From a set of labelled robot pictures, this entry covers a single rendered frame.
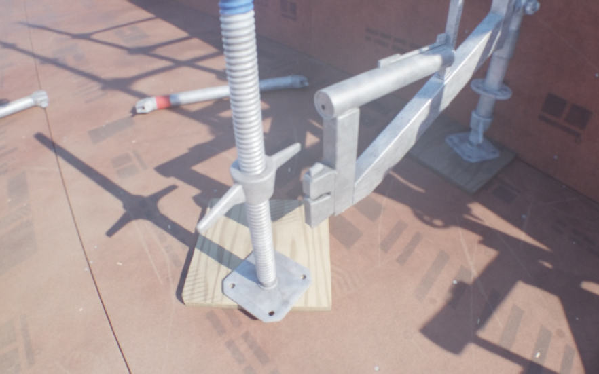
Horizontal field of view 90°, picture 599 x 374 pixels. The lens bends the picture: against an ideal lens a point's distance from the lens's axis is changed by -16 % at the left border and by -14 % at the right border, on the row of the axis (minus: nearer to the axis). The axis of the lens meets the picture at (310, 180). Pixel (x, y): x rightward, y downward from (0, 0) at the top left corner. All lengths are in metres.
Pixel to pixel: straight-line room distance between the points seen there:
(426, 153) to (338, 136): 0.58
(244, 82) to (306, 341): 0.48
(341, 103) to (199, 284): 0.47
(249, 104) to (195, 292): 0.44
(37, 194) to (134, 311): 0.58
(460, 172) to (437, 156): 0.09
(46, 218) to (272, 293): 0.68
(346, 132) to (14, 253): 0.87
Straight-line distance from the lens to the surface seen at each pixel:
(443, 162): 1.10
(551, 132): 1.22
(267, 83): 1.44
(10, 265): 1.06
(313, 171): 0.60
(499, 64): 1.08
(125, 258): 0.90
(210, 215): 0.48
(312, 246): 0.80
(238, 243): 0.81
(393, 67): 0.64
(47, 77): 2.20
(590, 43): 1.13
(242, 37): 0.41
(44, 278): 0.97
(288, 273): 0.74
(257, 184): 0.49
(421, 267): 0.82
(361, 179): 0.70
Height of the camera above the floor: 0.64
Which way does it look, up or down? 40 degrees down
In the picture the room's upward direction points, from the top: 1 degrees clockwise
